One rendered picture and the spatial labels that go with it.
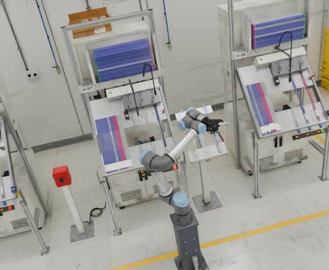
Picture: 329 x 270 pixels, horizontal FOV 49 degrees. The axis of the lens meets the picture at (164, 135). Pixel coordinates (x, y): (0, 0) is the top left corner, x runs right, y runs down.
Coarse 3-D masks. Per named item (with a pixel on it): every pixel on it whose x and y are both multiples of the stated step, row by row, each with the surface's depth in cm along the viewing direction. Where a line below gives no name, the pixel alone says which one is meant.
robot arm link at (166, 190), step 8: (144, 152) 250; (152, 152) 249; (144, 160) 247; (152, 176) 259; (160, 176) 258; (160, 184) 263; (168, 184) 268; (160, 192) 271; (168, 192) 269; (168, 200) 271
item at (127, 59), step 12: (96, 48) 313; (108, 48) 308; (120, 48) 306; (132, 48) 307; (144, 48) 310; (96, 60) 306; (108, 60) 308; (120, 60) 310; (132, 60) 313; (144, 60) 315; (108, 72) 314; (120, 72) 316; (132, 72) 318; (144, 72) 320
